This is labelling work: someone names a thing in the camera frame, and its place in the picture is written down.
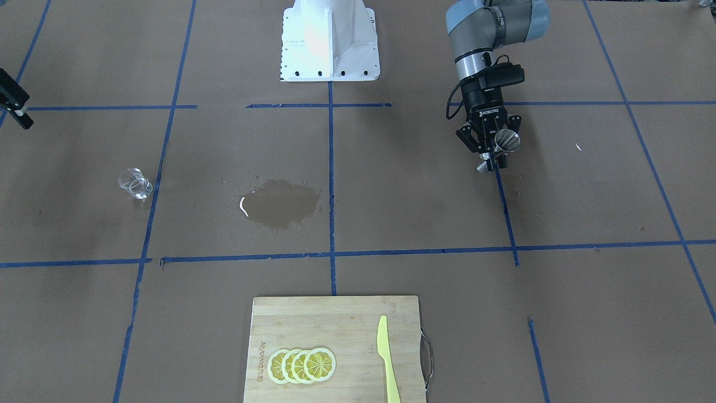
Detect clear glass cup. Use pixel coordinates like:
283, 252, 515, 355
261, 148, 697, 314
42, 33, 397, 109
117, 168, 154, 200

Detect yellow plastic knife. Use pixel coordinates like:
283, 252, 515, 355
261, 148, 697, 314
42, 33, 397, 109
376, 315, 401, 402

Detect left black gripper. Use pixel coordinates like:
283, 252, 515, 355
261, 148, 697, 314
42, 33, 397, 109
455, 87, 522, 169

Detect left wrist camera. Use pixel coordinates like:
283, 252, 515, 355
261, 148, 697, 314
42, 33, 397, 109
459, 62, 526, 90

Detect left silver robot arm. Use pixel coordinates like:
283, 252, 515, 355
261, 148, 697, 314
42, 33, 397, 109
446, 1, 552, 173

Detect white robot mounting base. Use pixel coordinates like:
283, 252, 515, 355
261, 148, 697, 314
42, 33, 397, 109
280, 1, 381, 82

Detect bamboo cutting board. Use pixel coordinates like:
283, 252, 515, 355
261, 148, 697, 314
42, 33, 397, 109
243, 296, 427, 402

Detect steel jigger measuring cup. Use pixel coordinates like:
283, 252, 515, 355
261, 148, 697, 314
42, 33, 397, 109
477, 128, 521, 174

